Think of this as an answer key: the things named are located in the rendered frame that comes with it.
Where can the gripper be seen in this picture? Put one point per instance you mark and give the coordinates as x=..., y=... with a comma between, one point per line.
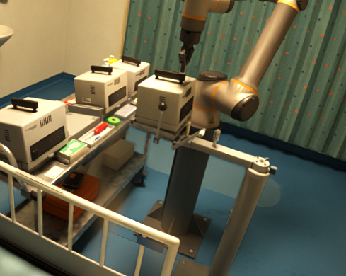
x=190, y=36

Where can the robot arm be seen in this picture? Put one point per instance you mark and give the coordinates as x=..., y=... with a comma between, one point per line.
x=257, y=53

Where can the white patient monitor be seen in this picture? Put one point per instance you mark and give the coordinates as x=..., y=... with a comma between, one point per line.
x=161, y=105
x=98, y=89
x=136, y=70
x=26, y=131

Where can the grey latch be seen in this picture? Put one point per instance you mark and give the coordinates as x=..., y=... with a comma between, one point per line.
x=190, y=135

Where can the grey returns cradle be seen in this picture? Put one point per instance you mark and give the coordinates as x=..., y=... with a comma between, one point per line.
x=80, y=122

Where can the black ball knob lever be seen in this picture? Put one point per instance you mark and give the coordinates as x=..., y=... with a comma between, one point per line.
x=162, y=107

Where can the yellow bottle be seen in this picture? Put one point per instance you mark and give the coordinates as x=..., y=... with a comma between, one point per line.
x=112, y=59

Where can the pale blue pad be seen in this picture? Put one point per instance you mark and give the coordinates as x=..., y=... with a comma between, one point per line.
x=125, y=111

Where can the grey clamp lever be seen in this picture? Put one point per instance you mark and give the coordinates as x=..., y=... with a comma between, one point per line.
x=216, y=137

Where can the green tape roll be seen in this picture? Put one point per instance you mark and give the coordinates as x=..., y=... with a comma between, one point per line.
x=113, y=120

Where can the beige cardboard box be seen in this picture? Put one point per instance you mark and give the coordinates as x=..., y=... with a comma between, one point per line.
x=118, y=154

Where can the teal dotted curtain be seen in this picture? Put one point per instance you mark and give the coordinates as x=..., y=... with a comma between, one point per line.
x=305, y=96

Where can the white shallow tray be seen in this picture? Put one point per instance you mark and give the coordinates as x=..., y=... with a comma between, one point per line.
x=88, y=141

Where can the grey metal trolley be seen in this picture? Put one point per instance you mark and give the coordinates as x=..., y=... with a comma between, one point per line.
x=118, y=168

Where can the green and white box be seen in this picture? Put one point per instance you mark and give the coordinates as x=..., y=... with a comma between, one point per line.
x=73, y=148

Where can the black pouch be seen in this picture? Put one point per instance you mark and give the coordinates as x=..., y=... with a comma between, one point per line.
x=73, y=180

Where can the orange case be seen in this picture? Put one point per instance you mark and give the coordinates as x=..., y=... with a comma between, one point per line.
x=83, y=194

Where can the white label card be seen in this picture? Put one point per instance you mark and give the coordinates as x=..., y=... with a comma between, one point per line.
x=54, y=172

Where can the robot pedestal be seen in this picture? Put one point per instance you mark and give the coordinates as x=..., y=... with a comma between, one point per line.
x=184, y=188

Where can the dark grey mount knob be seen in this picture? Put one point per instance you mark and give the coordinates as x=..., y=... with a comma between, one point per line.
x=273, y=170

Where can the white bed rail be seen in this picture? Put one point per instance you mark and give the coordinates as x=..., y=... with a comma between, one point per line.
x=83, y=208

